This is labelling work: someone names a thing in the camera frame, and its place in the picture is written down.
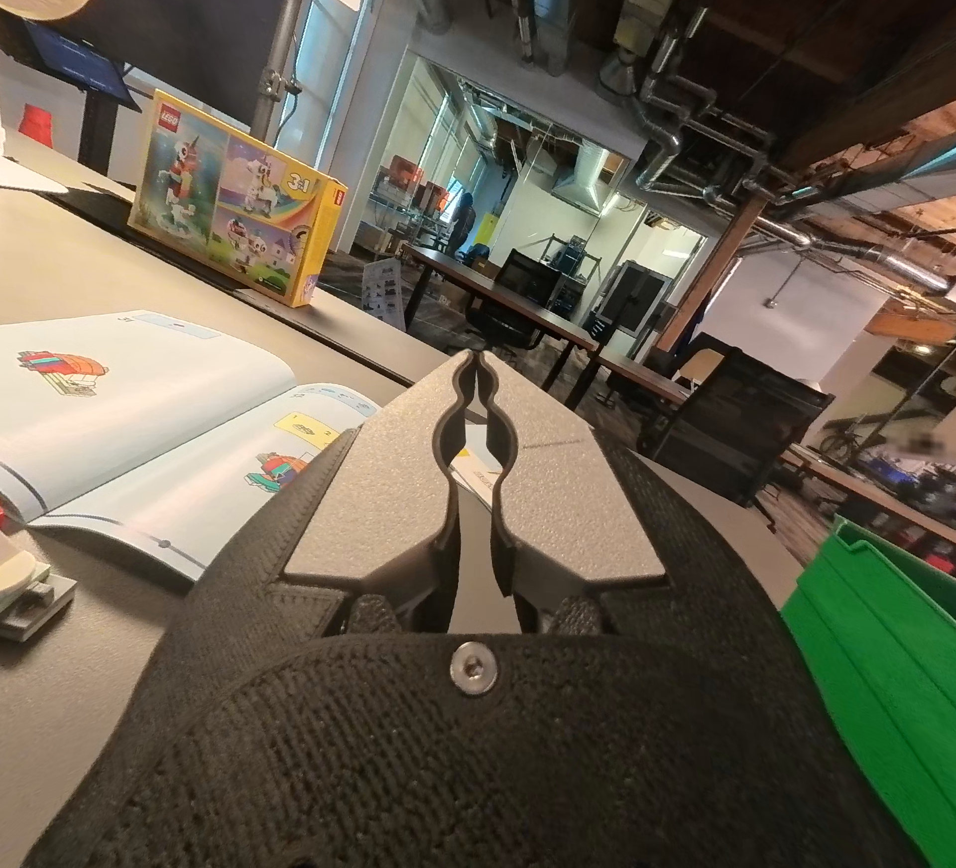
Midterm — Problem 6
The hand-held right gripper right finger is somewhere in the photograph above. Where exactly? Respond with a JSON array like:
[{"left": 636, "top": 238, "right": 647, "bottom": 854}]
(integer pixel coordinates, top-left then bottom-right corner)
[{"left": 478, "top": 351, "right": 668, "bottom": 619}]

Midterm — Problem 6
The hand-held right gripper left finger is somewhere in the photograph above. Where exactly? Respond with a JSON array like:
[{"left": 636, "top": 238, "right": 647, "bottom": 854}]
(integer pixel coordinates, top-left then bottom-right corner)
[{"left": 282, "top": 351, "right": 480, "bottom": 596}]

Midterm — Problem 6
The green plastic bin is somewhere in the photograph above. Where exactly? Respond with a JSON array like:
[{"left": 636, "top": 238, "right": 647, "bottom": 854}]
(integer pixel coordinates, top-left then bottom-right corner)
[{"left": 780, "top": 513, "right": 956, "bottom": 868}]

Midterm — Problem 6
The yellow toy brick set box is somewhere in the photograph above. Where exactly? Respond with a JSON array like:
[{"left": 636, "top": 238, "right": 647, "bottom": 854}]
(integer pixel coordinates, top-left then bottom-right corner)
[{"left": 128, "top": 91, "right": 349, "bottom": 309}]

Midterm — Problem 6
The dark screen on stand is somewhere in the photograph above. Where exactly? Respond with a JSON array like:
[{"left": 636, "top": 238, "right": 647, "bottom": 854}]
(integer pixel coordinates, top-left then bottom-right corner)
[{"left": 21, "top": 16, "right": 143, "bottom": 176}]

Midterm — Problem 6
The closed white instruction booklet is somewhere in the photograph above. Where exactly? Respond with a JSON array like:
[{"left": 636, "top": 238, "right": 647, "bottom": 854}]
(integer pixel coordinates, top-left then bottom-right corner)
[{"left": 452, "top": 446, "right": 498, "bottom": 510}]

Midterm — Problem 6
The short wooden table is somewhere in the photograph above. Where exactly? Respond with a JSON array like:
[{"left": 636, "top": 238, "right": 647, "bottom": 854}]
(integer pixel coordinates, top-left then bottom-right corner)
[{"left": 590, "top": 349, "right": 692, "bottom": 428}]

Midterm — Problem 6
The large black panel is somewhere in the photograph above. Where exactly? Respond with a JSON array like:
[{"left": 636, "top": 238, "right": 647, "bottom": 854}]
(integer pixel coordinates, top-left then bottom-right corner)
[{"left": 0, "top": 0, "right": 374, "bottom": 125}]

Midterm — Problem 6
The large black mesh chair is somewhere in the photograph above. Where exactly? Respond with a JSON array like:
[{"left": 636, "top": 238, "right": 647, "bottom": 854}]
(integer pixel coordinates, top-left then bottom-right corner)
[{"left": 638, "top": 345, "right": 836, "bottom": 506}]

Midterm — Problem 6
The tan chair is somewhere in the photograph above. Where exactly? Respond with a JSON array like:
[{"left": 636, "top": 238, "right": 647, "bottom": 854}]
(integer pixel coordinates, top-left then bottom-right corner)
[{"left": 672, "top": 347, "right": 725, "bottom": 391}]

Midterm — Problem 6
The white picture sign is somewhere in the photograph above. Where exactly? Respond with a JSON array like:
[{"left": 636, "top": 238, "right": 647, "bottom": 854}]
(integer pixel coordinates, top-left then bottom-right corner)
[{"left": 360, "top": 257, "right": 414, "bottom": 322}]

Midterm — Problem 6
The black cabinet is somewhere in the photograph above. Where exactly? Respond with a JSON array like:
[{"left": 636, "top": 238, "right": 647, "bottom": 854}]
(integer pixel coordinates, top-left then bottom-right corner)
[{"left": 597, "top": 259, "right": 677, "bottom": 342}]

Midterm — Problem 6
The long wooden table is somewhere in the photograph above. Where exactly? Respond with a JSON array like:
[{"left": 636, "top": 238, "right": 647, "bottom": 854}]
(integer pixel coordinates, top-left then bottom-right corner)
[{"left": 402, "top": 244, "right": 598, "bottom": 391}]

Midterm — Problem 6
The black office chair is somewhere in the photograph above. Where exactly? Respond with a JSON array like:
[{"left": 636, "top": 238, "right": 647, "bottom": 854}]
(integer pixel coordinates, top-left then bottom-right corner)
[{"left": 467, "top": 248, "right": 563, "bottom": 354}]

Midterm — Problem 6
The grey metal pole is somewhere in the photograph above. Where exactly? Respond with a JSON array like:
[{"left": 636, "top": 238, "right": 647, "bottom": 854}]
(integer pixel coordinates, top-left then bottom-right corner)
[{"left": 252, "top": 0, "right": 303, "bottom": 140}]

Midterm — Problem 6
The open instruction booklet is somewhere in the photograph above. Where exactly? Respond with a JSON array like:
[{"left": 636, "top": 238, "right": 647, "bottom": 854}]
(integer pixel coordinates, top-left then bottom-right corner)
[{"left": 0, "top": 310, "right": 383, "bottom": 581}]

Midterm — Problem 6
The cluttered workbench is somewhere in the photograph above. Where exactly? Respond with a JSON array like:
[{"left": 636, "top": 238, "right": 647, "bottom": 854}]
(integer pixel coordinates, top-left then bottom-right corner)
[{"left": 777, "top": 446, "right": 956, "bottom": 548}]

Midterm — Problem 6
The metal vent hood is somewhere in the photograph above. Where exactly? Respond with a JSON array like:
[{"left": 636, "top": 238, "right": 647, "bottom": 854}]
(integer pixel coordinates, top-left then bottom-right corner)
[{"left": 551, "top": 143, "right": 628, "bottom": 215}]

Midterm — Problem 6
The white round studded plate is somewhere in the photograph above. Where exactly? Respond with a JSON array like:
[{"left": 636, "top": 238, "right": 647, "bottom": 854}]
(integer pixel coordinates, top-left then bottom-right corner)
[{"left": 0, "top": 528, "right": 78, "bottom": 642}]

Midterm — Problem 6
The metal wire shelf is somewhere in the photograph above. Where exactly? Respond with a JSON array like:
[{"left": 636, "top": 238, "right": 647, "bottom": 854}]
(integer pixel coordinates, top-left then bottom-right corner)
[{"left": 549, "top": 233, "right": 598, "bottom": 294}]

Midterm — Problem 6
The wooden support post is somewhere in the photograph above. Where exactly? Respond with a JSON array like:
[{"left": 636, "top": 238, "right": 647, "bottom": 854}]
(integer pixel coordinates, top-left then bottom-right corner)
[{"left": 657, "top": 192, "right": 770, "bottom": 354}]

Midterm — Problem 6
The silver spiral air duct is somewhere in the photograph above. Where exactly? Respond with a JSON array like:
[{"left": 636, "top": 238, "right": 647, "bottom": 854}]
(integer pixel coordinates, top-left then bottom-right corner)
[{"left": 750, "top": 211, "right": 956, "bottom": 294}]

